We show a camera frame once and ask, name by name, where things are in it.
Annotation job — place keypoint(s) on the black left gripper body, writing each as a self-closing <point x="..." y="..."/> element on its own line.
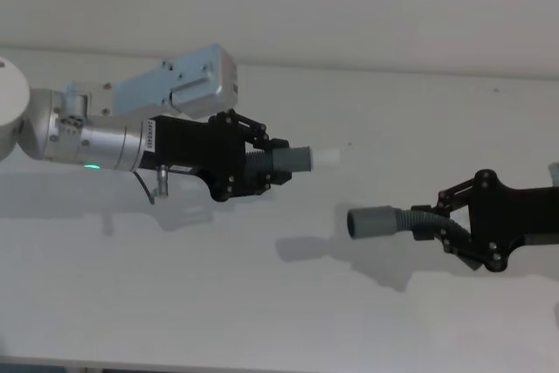
<point x="192" y="146"/>

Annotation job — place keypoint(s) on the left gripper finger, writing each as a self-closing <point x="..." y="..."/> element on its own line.
<point x="279" y="177"/>
<point x="255" y="128"/>

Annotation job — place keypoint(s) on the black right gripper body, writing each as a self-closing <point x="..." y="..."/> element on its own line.
<point x="498" y="220"/>

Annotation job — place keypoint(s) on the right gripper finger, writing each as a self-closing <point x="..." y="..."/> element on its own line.
<point x="458" y="244"/>
<point x="454" y="196"/>

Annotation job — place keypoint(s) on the white plastic connector tube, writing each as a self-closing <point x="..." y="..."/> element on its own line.
<point x="326" y="158"/>

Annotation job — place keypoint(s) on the white table cloth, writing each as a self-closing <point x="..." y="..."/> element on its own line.
<point x="218" y="294"/>

